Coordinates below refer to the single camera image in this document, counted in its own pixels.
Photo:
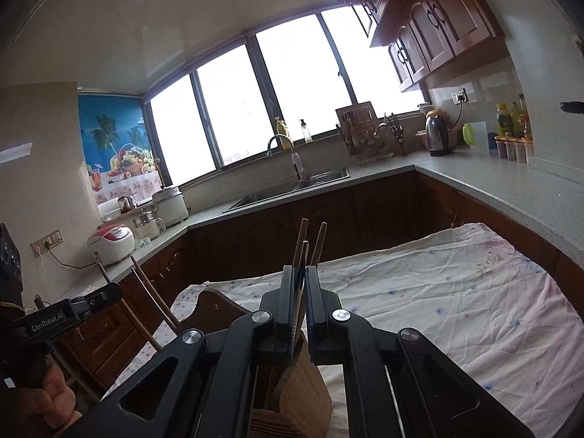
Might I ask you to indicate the pink and white rice cooker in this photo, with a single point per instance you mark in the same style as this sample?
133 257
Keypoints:
112 242

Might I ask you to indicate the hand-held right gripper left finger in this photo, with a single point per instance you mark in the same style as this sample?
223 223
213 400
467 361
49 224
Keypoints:
283 303

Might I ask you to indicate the green-lid plastic jug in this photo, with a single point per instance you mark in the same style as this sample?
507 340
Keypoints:
477 139

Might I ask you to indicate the wall socket strip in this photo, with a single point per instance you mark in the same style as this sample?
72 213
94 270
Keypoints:
46 242

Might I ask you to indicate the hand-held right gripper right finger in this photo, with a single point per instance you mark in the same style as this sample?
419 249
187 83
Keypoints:
317 305

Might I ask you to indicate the steel kitchen sink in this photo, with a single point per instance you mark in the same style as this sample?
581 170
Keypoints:
273 194

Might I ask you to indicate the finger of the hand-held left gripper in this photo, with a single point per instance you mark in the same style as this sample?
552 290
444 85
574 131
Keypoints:
100 299

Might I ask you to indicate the white floral tablecloth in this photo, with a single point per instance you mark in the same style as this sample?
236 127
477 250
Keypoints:
433 292

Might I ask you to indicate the clear soap dispenser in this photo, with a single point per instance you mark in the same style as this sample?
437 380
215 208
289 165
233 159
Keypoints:
305 132

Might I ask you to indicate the person's left hand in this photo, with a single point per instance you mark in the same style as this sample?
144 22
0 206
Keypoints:
50 397

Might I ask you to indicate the black wok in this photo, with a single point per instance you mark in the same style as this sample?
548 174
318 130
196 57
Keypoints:
572 107

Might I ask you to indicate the dish rack with utensils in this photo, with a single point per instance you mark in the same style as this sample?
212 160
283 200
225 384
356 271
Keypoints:
369 141

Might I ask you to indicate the chrome kitchen faucet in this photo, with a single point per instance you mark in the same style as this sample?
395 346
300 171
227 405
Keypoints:
297 164

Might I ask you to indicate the wooden upper cabinets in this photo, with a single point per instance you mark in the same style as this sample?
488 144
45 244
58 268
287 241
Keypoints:
433 23

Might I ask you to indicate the kitchen window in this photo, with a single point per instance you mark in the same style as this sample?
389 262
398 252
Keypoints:
292 77

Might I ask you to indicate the black patterned box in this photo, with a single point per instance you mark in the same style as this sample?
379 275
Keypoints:
10 264

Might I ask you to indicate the grey kitchen countertop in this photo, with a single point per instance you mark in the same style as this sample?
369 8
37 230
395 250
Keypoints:
502 187

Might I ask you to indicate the white electric cooker pot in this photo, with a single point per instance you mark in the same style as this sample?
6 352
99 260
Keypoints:
171 207

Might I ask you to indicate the wall socket with plug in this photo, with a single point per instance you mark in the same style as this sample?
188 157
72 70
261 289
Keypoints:
458 96

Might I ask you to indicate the yellow oil bottle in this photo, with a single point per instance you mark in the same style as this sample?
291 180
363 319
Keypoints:
504 121

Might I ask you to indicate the small white kitchen appliance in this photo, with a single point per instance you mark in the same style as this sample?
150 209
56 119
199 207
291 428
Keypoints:
148 227

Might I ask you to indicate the fruit and palm poster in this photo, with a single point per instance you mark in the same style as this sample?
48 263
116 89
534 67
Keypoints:
114 141

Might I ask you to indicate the row of spice jars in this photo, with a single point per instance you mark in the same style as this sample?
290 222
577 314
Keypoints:
513 149

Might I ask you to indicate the steel electric kettle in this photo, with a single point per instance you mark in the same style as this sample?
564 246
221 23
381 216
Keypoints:
438 134

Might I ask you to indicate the wooden utensil holder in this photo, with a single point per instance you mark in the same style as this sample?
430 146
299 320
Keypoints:
305 397

